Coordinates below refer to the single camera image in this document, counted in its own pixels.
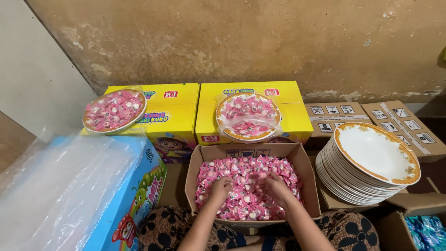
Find brown carton under plates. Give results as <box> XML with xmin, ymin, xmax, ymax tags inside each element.
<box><xmin>315</xmin><ymin>164</ymin><xmax>446</xmax><ymax>217</ymax></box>

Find yellow printed carton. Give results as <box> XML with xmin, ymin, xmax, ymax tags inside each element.
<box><xmin>195</xmin><ymin>81</ymin><xmax>314</xmax><ymax>146</ymax></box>
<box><xmin>81</xmin><ymin>83</ymin><xmax>200</xmax><ymax>164</ymax></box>

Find person's left hand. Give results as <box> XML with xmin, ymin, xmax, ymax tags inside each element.
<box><xmin>210</xmin><ymin>176</ymin><xmax>235</xmax><ymax>207</ymax></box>

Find carton of blue packets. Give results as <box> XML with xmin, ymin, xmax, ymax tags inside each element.
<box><xmin>378</xmin><ymin>209</ymin><xmax>446</xmax><ymax>251</ymax></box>

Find blue cartoon printed box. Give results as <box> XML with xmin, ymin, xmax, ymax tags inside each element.
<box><xmin>49</xmin><ymin>135</ymin><xmax>168</xmax><ymax>251</ymax></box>

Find heap of pink candies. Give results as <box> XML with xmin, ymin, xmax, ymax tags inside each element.
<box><xmin>195</xmin><ymin>155</ymin><xmax>303</xmax><ymax>221</ymax></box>

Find brown carton with handling symbols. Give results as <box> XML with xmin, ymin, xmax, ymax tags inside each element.
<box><xmin>361</xmin><ymin>100</ymin><xmax>446</xmax><ymax>163</ymax></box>
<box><xmin>305</xmin><ymin>102</ymin><xmax>373</xmax><ymax>151</ymax></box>

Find person's right hand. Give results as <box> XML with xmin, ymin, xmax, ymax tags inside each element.
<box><xmin>264</xmin><ymin>172</ymin><xmax>295</xmax><ymax>208</ymax></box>

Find person's floral patterned trousers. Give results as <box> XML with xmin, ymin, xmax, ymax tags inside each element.
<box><xmin>138</xmin><ymin>206</ymin><xmax>381</xmax><ymax>251</ymax></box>

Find stack of white gold-rimmed plates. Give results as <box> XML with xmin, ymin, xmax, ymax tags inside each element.
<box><xmin>315</xmin><ymin>122</ymin><xmax>421</xmax><ymax>206</ymax></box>

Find pile of clear plastic bags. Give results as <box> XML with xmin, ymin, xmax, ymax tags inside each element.
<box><xmin>0</xmin><ymin>128</ymin><xmax>147</xmax><ymax>251</ymax></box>

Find open brown carton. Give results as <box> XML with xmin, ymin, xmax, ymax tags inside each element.
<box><xmin>184</xmin><ymin>142</ymin><xmax>322</xmax><ymax>229</ymax></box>

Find bagged plate of pink candies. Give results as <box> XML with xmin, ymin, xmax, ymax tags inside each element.
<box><xmin>82</xmin><ymin>89</ymin><xmax>148</xmax><ymax>134</ymax></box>
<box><xmin>215</xmin><ymin>92</ymin><xmax>282</xmax><ymax>142</ymax></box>

